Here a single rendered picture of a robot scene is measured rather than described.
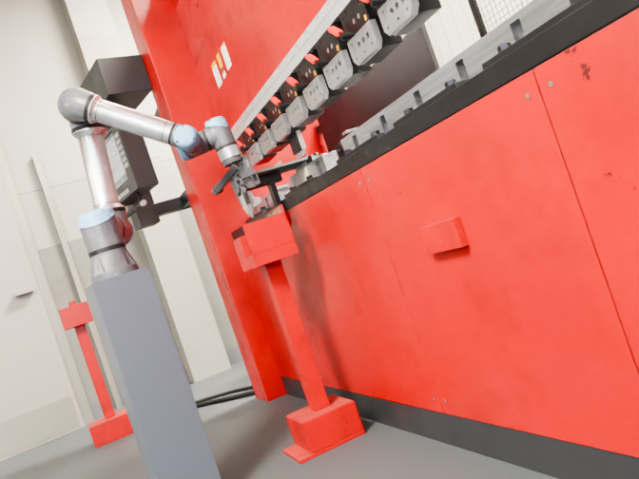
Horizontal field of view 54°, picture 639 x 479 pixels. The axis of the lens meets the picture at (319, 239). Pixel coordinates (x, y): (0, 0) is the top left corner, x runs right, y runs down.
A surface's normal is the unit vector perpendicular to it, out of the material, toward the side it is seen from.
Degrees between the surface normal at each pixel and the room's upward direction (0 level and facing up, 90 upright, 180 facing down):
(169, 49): 90
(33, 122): 90
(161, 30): 90
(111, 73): 90
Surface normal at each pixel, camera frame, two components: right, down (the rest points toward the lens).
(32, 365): 0.44, -0.16
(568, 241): -0.88, 0.30
